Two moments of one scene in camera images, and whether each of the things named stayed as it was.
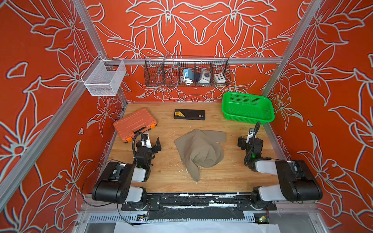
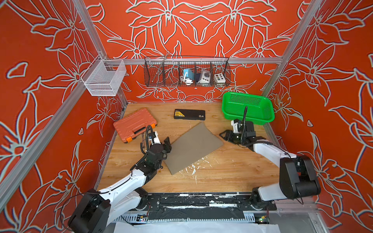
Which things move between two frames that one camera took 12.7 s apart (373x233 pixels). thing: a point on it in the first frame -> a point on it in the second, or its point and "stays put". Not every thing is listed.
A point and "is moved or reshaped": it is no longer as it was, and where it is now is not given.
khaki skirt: [199, 148] is moved or reshaped
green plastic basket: [248, 108] stays put
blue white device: [188, 76] stays put
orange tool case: [138, 122] stays put
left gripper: [158, 145] -> [166, 146]
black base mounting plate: [199, 207] stays put
